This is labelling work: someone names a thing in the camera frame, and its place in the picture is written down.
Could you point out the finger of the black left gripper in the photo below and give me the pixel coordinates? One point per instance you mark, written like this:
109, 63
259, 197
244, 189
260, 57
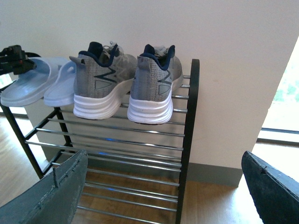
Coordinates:
14, 59

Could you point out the black metal shoe rack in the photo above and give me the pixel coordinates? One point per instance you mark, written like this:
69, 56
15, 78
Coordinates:
136, 173

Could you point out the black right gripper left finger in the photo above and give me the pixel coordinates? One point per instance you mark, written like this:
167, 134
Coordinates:
52, 200

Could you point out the light blue slide slipper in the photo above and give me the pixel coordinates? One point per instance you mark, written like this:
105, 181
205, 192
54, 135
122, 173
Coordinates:
31, 86

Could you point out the grey knit sneaker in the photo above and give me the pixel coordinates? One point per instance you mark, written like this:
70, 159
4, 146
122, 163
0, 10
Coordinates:
104, 74
158, 74

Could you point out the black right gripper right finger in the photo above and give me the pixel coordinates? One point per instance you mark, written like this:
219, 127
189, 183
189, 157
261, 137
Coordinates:
275, 195

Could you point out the right glass window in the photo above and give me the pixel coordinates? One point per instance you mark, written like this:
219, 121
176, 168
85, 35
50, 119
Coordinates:
281, 125

